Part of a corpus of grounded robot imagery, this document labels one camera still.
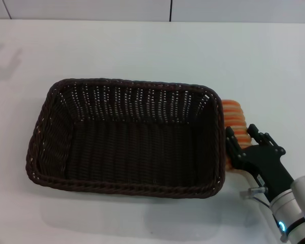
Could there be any orange striped bread loaf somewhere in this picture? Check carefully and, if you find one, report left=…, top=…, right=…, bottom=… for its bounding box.
left=221, top=99, right=253, bottom=178

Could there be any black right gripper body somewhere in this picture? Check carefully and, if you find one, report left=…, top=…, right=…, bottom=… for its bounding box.
left=230, top=144, right=296, bottom=203

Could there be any dark brown woven basket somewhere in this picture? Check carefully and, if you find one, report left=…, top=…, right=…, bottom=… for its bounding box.
left=25, top=78, right=228, bottom=200

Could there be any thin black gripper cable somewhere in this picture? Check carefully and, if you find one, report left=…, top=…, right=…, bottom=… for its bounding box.
left=240, top=186, right=273, bottom=207

